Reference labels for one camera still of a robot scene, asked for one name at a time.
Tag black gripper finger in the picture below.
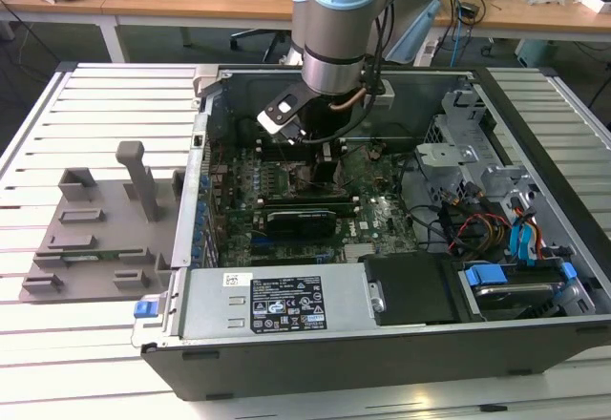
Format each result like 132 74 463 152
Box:
309 138 346 186

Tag metal socket cover frame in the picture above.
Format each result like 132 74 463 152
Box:
333 145 369 191

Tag CPU socket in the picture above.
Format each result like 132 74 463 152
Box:
284 158 346 194

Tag black graphics card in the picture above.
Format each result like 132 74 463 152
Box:
264 207 338 238

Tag green motherboard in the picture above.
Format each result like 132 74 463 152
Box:
207 140 421 268

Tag silver chipset heatsink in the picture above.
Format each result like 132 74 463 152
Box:
342 241 381 263

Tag grey metal drive cage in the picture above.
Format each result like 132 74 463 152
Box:
412 104 483 204

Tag pale blue teach pendant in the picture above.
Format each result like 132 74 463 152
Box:
384 0 443 66

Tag black plastic shroud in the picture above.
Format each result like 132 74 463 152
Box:
357 252 467 328

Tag silver power supply unit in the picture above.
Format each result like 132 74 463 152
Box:
180 266 378 340

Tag open black PC case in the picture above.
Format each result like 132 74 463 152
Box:
131 64 611 402

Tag wooden desk white legs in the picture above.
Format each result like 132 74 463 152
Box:
0 0 611 63

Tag grey plastic parts rack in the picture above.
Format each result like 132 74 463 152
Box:
17 140 187 305

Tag pale green box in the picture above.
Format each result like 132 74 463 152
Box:
515 40 558 66

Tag blue case latch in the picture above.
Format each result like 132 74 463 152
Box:
133 298 158 319

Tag hard disk in blue carrier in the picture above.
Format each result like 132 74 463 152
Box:
460 261 579 321

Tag green RAM stick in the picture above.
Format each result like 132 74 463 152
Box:
59 253 144 264

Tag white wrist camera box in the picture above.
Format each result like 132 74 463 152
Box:
256 83 309 147

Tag red yellow black wire bundle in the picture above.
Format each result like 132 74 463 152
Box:
441 185 515 255

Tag blue flat cable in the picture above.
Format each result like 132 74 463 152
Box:
508 204 543 268

